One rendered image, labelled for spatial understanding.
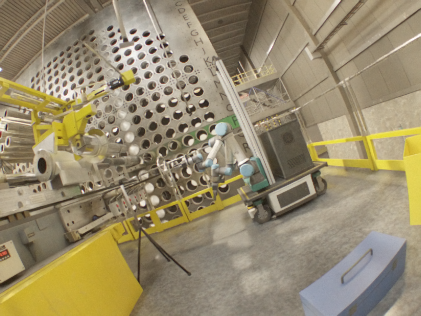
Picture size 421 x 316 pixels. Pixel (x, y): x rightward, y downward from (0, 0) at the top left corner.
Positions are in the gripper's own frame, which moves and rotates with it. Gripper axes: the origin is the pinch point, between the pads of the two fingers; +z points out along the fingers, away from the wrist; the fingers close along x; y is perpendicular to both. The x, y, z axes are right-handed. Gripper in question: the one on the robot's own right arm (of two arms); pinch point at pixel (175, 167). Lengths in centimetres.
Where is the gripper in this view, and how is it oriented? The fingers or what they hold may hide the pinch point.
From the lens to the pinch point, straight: 214.2
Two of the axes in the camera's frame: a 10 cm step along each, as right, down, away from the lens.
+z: -9.2, 3.9, 0.3
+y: 3.8, 8.9, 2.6
